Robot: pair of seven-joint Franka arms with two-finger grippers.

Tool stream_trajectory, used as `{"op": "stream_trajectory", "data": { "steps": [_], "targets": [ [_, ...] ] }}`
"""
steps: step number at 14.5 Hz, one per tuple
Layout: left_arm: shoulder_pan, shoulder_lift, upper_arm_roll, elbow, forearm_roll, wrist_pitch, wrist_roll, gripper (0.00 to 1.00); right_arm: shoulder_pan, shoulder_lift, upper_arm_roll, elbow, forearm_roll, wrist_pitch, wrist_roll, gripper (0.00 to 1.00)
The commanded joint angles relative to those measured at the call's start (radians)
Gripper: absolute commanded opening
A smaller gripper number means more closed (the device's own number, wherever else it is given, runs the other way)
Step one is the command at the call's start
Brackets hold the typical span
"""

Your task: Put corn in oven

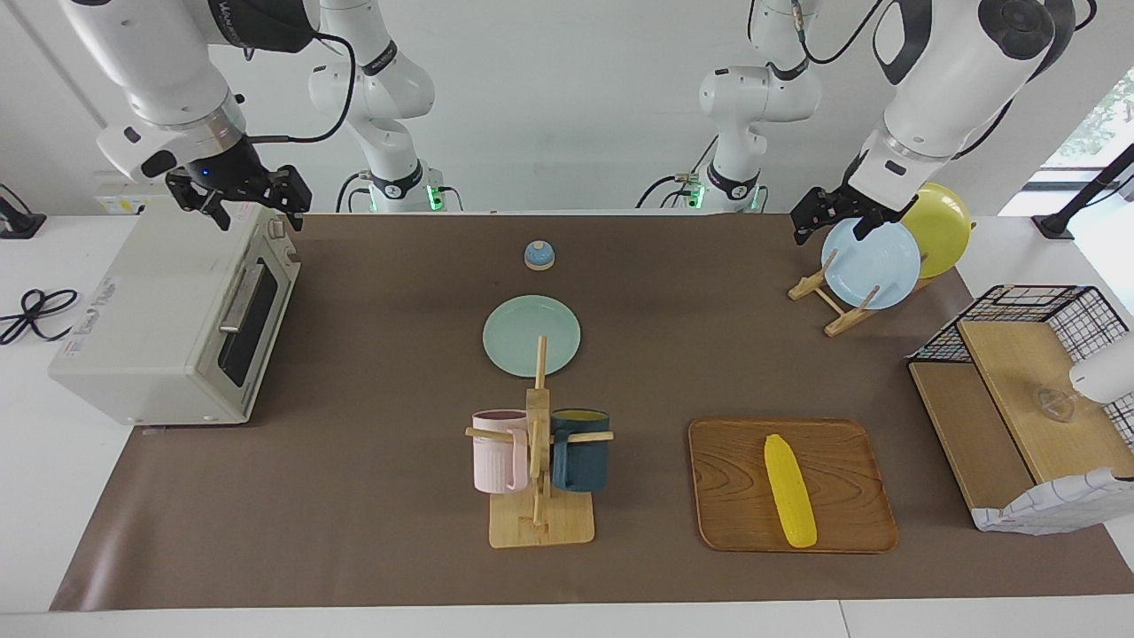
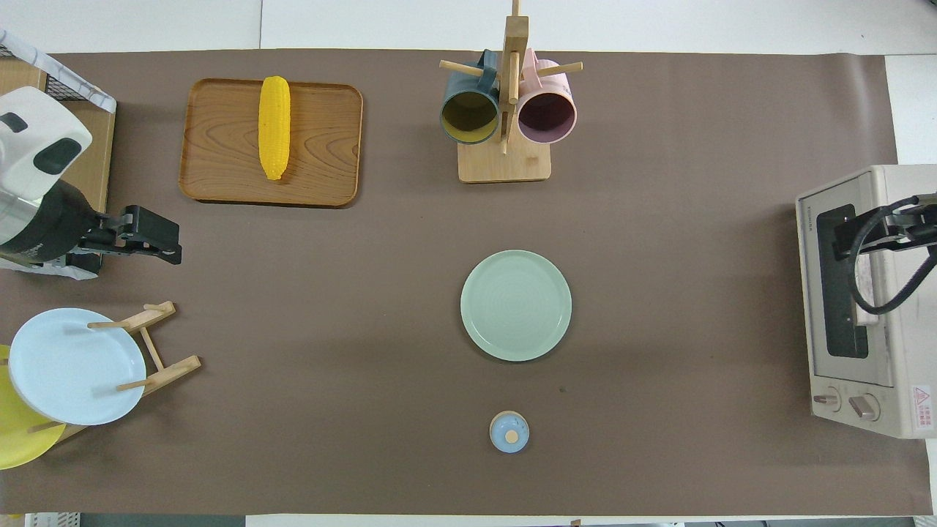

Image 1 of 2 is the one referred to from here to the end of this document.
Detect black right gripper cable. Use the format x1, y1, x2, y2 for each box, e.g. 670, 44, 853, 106
244, 31, 357, 145

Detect light wooden stepped shelf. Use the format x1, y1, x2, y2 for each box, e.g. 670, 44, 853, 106
908, 319, 1134, 533

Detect black coiled cable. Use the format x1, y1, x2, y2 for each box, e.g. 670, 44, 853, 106
0, 288, 81, 346

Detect brown table mat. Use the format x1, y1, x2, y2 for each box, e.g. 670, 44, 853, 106
49, 213, 1134, 612

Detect black clamp stand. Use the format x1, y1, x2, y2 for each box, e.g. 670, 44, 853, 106
1032, 142, 1134, 240

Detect white rounded device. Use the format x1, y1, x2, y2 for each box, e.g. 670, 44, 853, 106
1068, 331, 1134, 406

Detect black table mount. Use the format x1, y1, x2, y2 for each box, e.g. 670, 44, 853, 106
0, 183, 47, 240

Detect light blue plate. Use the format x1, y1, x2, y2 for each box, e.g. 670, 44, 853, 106
821, 215, 922, 310

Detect toaster oven glass door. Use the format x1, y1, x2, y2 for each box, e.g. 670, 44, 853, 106
213, 253, 291, 395

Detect yellow corn cob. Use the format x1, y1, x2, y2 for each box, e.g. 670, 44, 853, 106
764, 433, 819, 549

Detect dark blue mug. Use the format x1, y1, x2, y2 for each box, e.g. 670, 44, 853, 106
549, 408, 612, 493

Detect white checked cloth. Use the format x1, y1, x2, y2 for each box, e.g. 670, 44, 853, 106
972, 467, 1134, 536

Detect wooden plate rack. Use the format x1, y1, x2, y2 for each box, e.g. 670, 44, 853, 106
788, 222, 978, 338

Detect small clear glass piece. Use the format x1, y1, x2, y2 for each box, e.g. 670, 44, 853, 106
1032, 383, 1079, 423

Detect pink mug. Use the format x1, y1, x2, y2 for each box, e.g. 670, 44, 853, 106
471, 409, 531, 494

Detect black wire basket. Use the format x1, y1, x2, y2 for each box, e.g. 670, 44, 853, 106
905, 284, 1134, 444

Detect pale green plate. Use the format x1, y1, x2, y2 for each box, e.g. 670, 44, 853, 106
482, 295, 583, 378

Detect beige toaster oven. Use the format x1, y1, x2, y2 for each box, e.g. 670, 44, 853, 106
49, 197, 302, 427

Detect yellow plate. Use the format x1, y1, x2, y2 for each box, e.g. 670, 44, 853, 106
897, 182, 973, 280

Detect wooden mug rack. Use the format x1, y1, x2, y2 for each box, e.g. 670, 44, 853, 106
465, 335, 615, 549

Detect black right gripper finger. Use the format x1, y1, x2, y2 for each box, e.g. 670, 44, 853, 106
166, 173, 234, 232
265, 165, 314, 234

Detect brown wooden tray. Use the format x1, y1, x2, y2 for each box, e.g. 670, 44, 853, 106
688, 418, 899, 555

